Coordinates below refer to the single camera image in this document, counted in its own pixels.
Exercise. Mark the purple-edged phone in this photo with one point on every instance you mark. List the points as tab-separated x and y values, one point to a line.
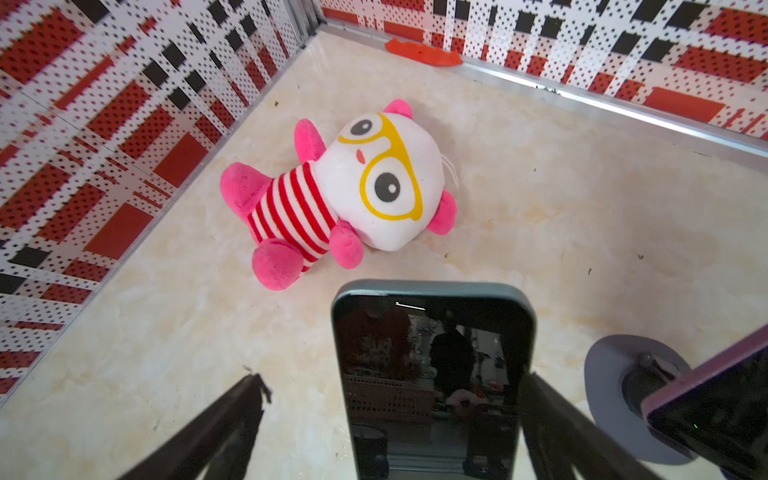
719	409

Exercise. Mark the red flat piece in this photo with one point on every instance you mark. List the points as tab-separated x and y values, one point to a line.
423	54

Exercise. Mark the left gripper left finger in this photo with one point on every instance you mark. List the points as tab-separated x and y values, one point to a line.
218	443

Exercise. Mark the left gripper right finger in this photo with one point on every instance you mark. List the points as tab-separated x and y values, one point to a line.
562	443

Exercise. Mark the green-edged phone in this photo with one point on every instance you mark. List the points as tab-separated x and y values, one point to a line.
430	373

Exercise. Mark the pink white plush toy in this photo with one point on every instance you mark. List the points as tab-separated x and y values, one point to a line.
379	184

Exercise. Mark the grey stand back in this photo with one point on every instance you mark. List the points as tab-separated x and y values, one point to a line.
620	372

